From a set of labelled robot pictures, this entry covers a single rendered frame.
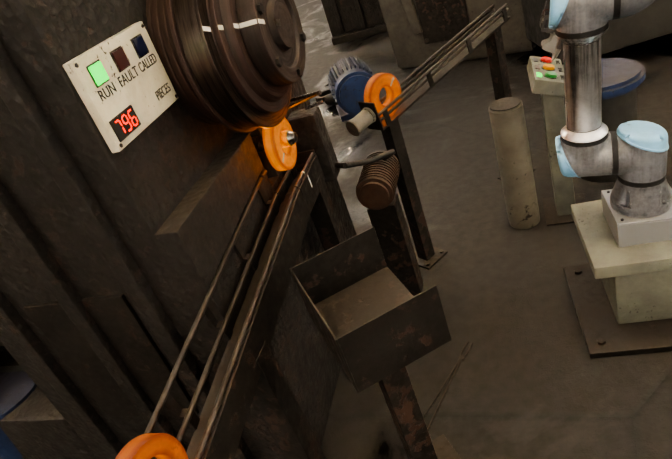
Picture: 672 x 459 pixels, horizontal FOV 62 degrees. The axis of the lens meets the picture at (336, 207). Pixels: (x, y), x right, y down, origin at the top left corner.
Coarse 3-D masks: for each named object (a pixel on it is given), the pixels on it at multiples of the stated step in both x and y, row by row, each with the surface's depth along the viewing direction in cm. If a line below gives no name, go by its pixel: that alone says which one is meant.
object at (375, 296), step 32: (320, 256) 119; (352, 256) 122; (320, 288) 122; (352, 288) 124; (384, 288) 121; (320, 320) 104; (352, 320) 116; (384, 320) 98; (416, 320) 100; (352, 352) 98; (384, 352) 100; (416, 352) 103; (352, 384) 103; (384, 384) 121; (416, 416) 129; (416, 448) 133; (448, 448) 151
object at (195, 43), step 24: (192, 0) 117; (192, 24) 117; (192, 48) 119; (216, 48) 120; (192, 72) 122; (216, 72) 119; (216, 96) 125; (240, 96) 127; (240, 120) 133; (264, 120) 138
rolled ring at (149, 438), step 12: (132, 444) 86; (144, 444) 86; (156, 444) 89; (168, 444) 91; (180, 444) 94; (120, 456) 84; (132, 456) 84; (144, 456) 86; (156, 456) 92; (168, 456) 91; (180, 456) 94
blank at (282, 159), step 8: (264, 128) 147; (272, 128) 147; (280, 128) 151; (288, 128) 156; (264, 136) 147; (272, 136) 146; (264, 144) 147; (272, 144) 146; (280, 144) 149; (272, 152) 147; (280, 152) 149; (288, 152) 155; (296, 152) 159; (272, 160) 148; (280, 160) 148; (288, 160) 153; (280, 168) 151; (288, 168) 152
